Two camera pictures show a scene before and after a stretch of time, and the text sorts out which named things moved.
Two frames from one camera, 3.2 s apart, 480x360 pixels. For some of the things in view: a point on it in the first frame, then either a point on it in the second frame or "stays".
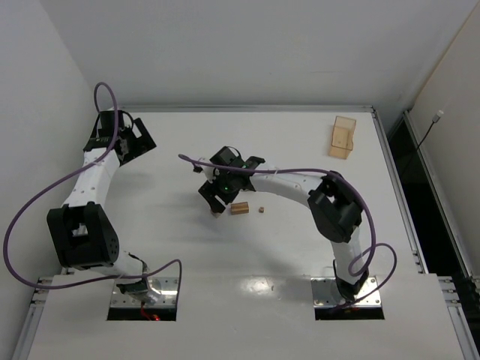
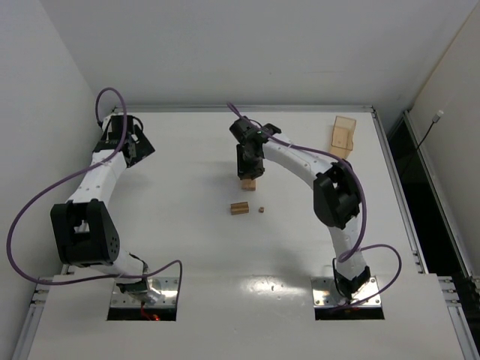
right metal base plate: [325, 293] stays
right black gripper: [210, 190] to [248, 169]
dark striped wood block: [239, 208] stays
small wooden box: [343, 137] stays
